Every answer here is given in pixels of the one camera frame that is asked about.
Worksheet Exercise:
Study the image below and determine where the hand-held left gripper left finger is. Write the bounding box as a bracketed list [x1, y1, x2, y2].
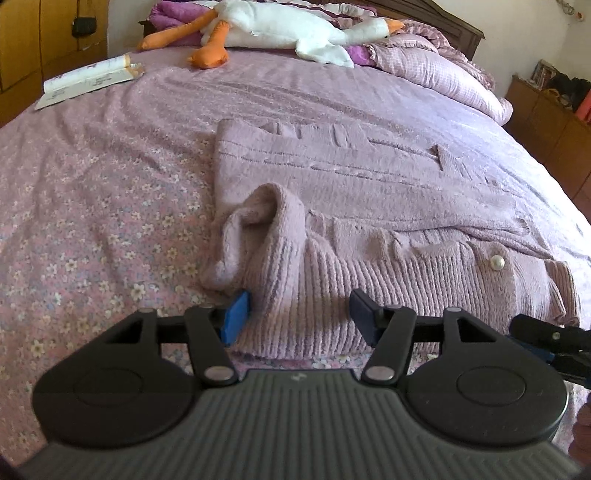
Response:
[102, 291, 252, 387]

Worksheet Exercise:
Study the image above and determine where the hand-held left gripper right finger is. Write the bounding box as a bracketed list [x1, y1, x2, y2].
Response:
[349, 288, 502, 385]

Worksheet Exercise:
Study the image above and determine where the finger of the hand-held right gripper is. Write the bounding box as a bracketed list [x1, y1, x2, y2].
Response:
[545, 353, 591, 385]
[509, 314, 591, 355]

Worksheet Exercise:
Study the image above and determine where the pink knitted sweater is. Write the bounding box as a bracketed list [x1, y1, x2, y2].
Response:
[201, 117, 583, 361]

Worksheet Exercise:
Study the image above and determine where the person's right hand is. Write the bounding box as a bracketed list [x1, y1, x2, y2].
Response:
[571, 404, 591, 464]

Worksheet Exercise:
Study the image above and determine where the pink floral bed sheet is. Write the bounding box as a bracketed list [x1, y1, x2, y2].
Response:
[0, 46, 591, 467]

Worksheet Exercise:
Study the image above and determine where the brown wooden side cabinet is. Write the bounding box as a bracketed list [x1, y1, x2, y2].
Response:
[505, 74, 591, 204]

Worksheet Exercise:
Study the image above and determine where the black bag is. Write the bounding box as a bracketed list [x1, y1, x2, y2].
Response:
[545, 74, 591, 112]

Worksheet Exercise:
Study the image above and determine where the pink quilt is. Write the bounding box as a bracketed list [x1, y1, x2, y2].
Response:
[369, 21, 514, 125]

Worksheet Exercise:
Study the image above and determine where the white open book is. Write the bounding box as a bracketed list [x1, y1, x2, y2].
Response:
[34, 53, 145, 110]

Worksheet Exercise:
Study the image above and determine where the white goose plush toy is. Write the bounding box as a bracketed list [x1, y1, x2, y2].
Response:
[136, 0, 404, 70]

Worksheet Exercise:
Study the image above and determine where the dark wooden headboard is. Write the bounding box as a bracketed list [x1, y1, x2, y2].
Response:
[369, 0, 485, 61]

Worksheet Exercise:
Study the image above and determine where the yellow wooden wardrobe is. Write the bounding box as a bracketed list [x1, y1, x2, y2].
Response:
[0, 0, 109, 127]

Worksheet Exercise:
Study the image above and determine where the small picture frame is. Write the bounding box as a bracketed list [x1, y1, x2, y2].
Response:
[531, 60, 556, 89]

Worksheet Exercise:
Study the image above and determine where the black wall-hung device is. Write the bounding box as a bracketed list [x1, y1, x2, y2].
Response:
[71, 16, 98, 38]

